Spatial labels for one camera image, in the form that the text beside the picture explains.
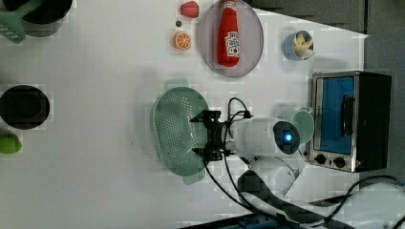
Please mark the purple plate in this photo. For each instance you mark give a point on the purple plate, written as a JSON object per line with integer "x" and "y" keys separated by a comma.
{"x": 250, "y": 33}

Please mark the green spatula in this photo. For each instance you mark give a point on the green spatula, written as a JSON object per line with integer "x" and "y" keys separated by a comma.
{"x": 11, "y": 18}

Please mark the green mug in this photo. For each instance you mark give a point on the green mug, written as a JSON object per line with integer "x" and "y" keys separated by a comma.
{"x": 302, "y": 119}

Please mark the black cup with spatula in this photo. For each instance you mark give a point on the black cup with spatula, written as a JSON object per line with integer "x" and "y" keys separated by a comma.
{"x": 46, "y": 19}

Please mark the yellow toy food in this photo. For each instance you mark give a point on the yellow toy food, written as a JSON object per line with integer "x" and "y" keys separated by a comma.
{"x": 301, "y": 47}

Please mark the orange slice toy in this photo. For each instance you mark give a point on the orange slice toy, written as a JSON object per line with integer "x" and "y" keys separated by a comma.
{"x": 182, "y": 40}

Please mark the green toy vegetable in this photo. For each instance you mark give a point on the green toy vegetable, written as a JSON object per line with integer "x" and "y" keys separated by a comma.
{"x": 10, "y": 144}

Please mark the blue bowl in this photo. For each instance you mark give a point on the blue bowl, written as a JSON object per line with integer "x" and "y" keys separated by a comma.
{"x": 288, "y": 45}

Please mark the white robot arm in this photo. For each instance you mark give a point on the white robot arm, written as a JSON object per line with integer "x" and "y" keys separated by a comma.
{"x": 270, "y": 147}

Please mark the red toy strawberry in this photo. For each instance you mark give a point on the red toy strawberry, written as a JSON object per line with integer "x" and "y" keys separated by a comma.
{"x": 190, "y": 9}

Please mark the black toaster oven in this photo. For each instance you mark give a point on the black toaster oven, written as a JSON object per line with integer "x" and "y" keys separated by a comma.
{"x": 351, "y": 112}

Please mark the black cylinder cup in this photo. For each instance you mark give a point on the black cylinder cup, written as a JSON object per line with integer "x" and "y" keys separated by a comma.
{"x": 24, "y": 107}

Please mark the red ketchup bottle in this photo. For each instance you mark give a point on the red ketchup bottle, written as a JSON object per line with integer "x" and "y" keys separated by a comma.
{"x": 228, "y": 42}

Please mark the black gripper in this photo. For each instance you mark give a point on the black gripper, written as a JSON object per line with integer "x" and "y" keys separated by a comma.
{"x": 214, "y": 147}

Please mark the green plastic strainer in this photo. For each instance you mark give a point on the green plastic strainer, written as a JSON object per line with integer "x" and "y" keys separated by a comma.
{"x": 176, "y": 136}

